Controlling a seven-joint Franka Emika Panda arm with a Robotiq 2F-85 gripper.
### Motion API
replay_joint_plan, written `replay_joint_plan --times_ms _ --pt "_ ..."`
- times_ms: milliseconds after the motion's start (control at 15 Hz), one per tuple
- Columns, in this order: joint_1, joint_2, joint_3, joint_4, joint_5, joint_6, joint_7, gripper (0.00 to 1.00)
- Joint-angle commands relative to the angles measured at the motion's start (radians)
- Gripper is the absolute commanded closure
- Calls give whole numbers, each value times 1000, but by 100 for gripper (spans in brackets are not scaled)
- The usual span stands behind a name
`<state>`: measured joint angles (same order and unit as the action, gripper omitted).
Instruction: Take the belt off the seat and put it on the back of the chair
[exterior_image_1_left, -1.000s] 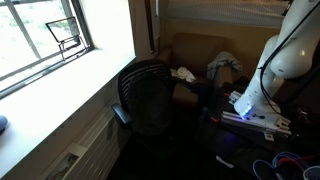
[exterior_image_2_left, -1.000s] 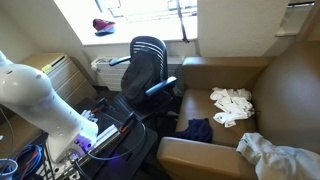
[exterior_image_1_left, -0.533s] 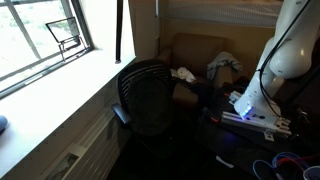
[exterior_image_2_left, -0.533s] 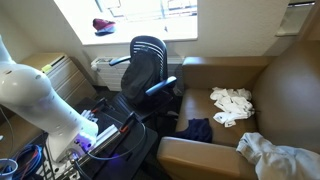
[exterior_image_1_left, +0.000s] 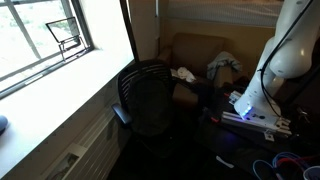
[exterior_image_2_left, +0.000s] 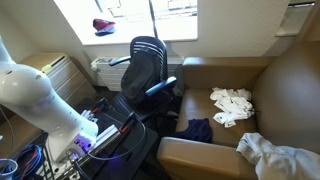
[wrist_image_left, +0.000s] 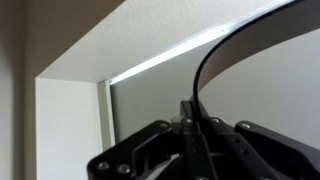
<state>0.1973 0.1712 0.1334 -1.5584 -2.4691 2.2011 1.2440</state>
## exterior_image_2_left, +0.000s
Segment black mesh office chair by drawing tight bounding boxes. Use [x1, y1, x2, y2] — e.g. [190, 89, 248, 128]
[108, 35, 181, 124]

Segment black garment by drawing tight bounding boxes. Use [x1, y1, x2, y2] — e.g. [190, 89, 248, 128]
[120, 52, 162, 108]

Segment navy blue cloth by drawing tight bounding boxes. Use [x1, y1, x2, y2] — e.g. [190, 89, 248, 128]
[172, 117, 214, 145]

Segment black robot table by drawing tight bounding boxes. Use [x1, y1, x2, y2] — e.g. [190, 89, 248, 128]
[39, 96, 159, 180]

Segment white socks pile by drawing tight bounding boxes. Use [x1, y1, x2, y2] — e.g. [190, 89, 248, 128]
[209, 86, 256, 129]

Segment red and blue cap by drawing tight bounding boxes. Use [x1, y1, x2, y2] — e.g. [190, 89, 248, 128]
[92, 18, 117, 37]

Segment wooden drawer cabinet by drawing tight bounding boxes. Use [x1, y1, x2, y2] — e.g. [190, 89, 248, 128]
[19, 52, 98, 108]

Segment yellow sticky note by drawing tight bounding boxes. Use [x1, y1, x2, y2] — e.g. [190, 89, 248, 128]
[40, 63, 54, 74]

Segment tan leather armchair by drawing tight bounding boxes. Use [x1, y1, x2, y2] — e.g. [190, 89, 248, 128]
[156, 39, 320, 180]

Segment light blue-grey garment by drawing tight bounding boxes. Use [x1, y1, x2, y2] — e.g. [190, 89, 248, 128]
[236, 132, 320, 180]

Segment white cup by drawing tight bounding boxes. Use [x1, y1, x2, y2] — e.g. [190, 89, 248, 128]
[0, 158, 19, 180]

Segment orange handled black clamp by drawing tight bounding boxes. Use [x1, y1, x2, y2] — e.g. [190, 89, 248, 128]
[90, 97, 108, 115]
[117, 111, 137, 135]

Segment dark looping table cable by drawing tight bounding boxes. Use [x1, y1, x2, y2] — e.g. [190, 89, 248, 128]
[84, 121, 148, 162]

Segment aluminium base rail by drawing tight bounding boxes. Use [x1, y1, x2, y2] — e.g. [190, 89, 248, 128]
[49, 124, 122, 175]

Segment blue cable bundle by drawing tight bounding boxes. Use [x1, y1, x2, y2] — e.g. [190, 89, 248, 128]
[10, 143, 45, 180]

